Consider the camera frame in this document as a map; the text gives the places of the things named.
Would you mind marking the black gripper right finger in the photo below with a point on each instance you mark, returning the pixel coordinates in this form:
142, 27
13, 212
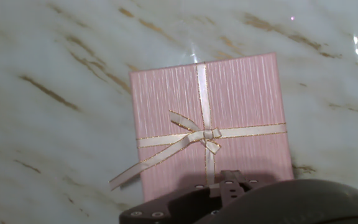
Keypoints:
248, 182

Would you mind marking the pink gift box lid with ribbon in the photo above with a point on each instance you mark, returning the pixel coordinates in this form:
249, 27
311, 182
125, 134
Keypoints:
244, 93

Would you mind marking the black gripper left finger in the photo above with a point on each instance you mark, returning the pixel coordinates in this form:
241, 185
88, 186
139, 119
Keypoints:
191, 205

